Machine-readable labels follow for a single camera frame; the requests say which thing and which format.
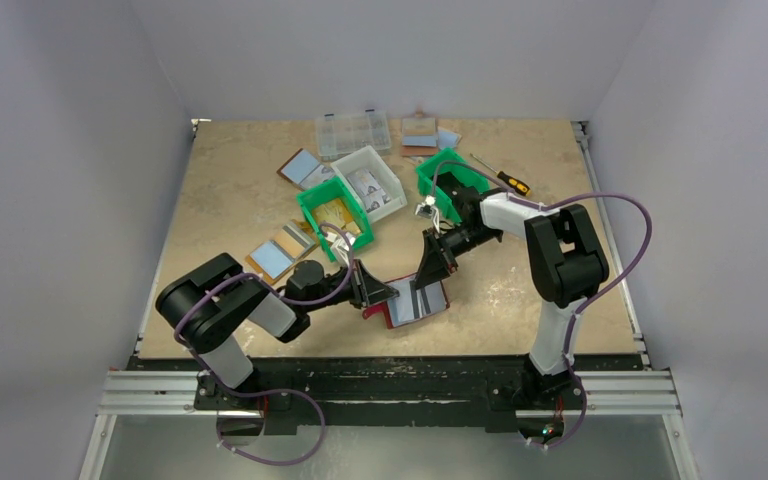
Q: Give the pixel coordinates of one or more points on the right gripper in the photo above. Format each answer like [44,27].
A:
[440,249]

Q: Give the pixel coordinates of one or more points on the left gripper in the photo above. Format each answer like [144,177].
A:
[366,289]

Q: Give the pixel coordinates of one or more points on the red card holder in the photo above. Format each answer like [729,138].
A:
[401,285]

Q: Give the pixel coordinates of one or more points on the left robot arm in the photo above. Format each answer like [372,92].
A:
[206,306]

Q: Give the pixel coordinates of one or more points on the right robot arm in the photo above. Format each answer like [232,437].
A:
[566,261]

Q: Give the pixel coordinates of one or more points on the tan open card holder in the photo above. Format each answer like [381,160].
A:
[275,257]

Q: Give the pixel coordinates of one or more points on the green bin with black cards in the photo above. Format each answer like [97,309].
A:
[450,176]

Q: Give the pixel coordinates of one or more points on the green bin with gold cards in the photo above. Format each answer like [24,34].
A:
[332,189]

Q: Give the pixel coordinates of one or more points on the silver VIP card stack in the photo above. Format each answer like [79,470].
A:
[371,193]

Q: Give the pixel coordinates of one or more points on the brown open card holder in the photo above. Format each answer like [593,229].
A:
[305,171]

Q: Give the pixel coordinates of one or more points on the yellow black screwdriver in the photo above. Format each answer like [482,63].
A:
[517,185]

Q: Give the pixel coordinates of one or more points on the white plastic bin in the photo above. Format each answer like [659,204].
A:
[369,158]

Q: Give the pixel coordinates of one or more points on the clear compartment organizer box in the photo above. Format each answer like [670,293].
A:
[338,135]

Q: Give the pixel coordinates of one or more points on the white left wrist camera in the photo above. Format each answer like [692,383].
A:
[339,247]

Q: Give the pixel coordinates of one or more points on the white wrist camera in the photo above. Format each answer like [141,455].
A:
[339,247]
[427,209]

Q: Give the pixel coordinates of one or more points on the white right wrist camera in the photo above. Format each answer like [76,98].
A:
[427,209]

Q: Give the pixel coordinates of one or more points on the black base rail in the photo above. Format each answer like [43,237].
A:
[487,392]

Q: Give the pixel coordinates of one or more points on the aluminium frame rail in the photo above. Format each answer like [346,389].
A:
[153,393]

